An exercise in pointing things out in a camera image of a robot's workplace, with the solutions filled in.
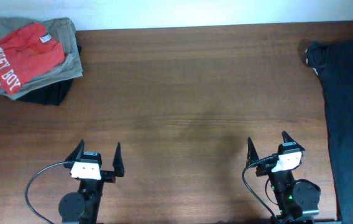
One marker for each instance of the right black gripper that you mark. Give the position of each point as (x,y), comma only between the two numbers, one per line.
(252,155)

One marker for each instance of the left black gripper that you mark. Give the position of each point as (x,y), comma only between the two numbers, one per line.
(110,175)

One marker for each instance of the dark green Nike t-shirt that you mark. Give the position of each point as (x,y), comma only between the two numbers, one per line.
(333,64)

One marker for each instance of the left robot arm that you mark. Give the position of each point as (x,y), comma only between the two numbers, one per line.
(82,206)

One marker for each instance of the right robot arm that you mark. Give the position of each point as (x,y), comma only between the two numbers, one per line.
(297,199)

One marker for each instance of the black folded garment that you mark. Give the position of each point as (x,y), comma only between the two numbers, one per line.
(52,94)

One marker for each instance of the red folded printed shirt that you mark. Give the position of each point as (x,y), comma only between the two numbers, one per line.
(26,53)

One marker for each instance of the olive folded garment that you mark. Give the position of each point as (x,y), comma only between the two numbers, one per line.
(63,31)

